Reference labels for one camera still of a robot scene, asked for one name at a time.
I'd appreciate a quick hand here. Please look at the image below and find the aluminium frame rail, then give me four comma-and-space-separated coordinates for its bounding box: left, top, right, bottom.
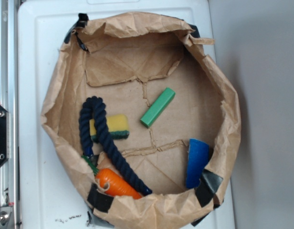
0, 0, 22, 229

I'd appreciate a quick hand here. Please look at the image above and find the green rectangular block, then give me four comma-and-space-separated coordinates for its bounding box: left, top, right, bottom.
140, 87, 176, 128

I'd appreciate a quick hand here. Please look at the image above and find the brown paper lined bin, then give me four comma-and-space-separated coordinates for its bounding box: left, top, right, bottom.
41, 12, 241, 229

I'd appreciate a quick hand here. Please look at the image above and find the orange toy carrot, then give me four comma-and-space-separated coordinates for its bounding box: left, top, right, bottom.
81, 155, 142, 199

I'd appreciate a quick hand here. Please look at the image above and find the yellow green sponge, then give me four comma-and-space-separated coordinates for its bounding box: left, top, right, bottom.
89, 114, 129, 143

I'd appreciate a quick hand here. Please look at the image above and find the blue curved block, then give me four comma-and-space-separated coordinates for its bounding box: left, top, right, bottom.
185, 138, 209, 189

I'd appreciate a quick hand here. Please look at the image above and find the dark blue rope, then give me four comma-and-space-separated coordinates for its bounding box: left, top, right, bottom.
78, 95, 153, 196

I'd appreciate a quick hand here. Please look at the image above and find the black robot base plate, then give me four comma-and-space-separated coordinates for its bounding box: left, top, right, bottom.
0, 105, 9, 168

